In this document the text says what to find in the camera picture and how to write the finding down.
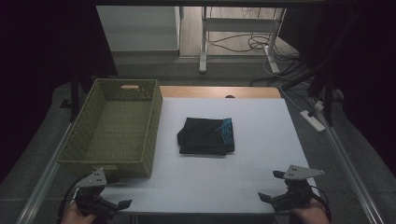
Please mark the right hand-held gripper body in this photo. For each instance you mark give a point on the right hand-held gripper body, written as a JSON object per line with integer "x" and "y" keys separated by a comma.
{"x": 295, "y": 196}

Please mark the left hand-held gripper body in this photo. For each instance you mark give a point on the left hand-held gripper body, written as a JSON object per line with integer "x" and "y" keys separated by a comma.
{"x": 93, "y": 199}

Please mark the green woven basket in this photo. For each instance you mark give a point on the green woven basket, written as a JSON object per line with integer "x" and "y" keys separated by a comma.
{"x": 124, "y": 130}

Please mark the black shorts blue stripes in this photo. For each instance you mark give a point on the black shorts blue stripes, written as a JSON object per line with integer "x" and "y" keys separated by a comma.
{"x": 199, "y": 137}

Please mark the person's right hand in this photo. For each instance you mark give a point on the person's right hand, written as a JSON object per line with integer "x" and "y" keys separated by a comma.
{"x": 311, "y": 213}

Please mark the person's left hand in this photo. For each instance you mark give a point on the person's left hand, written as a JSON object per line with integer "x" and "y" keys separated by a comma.
{"x": 73, "y": 216}

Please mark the white table mat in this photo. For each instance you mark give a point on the white table mat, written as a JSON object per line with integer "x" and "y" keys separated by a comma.
{"x": 236, "y": 180}

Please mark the white power strip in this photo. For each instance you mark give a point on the white power strip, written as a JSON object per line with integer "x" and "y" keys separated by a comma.
{"x": 312, "y": 121}

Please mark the black stand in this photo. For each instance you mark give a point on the black stand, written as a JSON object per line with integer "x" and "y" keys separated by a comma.
{"x": 74, "y": 99}
{"x": 328, "y": 99}

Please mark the wooden table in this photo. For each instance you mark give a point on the wooden table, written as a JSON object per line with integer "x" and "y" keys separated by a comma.
{"x": 218, "y": 92}

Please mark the dark curtain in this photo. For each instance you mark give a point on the dark curtain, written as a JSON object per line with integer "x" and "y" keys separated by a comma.
{"x": 367, "y": 77}
{"x": 37, "y": 62}

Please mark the white cabinet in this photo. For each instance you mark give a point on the white cabinet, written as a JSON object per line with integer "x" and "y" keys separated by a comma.
{"x": 140, "y": 28}

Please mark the metal rail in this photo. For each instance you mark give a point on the metal rail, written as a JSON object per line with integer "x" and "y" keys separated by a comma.
{"x": 348, "y": 168}
{"x": 43, "y": 180}

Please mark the white desk frame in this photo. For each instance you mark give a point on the white desk frame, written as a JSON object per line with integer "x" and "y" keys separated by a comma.
{"x": 239, "y": 24}

